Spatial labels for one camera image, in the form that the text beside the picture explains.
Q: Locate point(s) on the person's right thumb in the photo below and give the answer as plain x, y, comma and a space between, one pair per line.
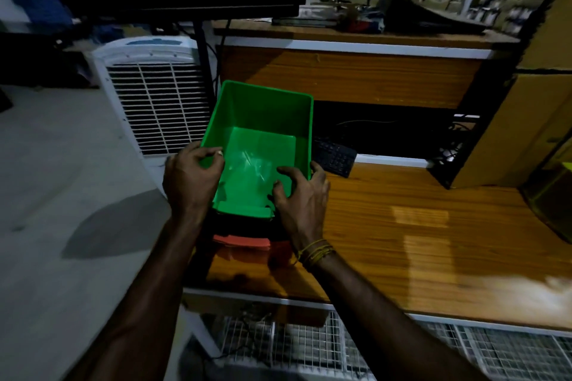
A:
278, 196

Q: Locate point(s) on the tall brown cardboard box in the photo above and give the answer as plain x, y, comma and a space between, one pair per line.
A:
549, 28

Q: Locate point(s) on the black plastic bin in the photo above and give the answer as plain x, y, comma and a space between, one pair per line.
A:
248, 226

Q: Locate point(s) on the person's left forearm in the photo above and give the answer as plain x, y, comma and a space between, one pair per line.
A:
143, 305

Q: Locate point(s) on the yellow thread wristband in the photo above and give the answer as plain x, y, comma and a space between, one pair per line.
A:
315, 253

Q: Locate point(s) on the red plastic bin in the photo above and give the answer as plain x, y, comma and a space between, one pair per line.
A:
243, 243

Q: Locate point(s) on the flat dark book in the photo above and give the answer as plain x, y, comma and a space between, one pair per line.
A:
304, 21

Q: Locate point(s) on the person's right hand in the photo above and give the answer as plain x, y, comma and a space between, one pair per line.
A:
304, 209

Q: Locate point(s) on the person's right middle finger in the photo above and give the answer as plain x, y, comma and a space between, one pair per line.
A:
319, 171

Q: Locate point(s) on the translucent yellow-green bin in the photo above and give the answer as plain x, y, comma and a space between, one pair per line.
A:
554, 197

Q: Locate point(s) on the wooden desk hutch shelf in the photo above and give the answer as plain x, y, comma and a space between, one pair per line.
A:
348, 75

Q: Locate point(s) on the black computer keyboard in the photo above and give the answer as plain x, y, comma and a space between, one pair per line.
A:
334, 156

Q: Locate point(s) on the person's right forearm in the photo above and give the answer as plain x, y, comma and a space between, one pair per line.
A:
380, 327

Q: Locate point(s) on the green plastic bin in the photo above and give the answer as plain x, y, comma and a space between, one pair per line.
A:
261, 121

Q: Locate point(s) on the black monitor stand pole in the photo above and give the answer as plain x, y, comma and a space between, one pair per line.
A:
203, 54

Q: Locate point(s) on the person's left hand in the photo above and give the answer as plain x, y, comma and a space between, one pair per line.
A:
190, 184

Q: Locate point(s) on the white air cooler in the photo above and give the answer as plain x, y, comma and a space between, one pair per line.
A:
156, 99

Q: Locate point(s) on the person's left thumb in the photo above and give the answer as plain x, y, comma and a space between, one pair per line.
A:
213, 159

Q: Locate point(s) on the large brown cardboard box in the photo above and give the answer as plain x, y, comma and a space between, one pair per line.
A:
514, 135

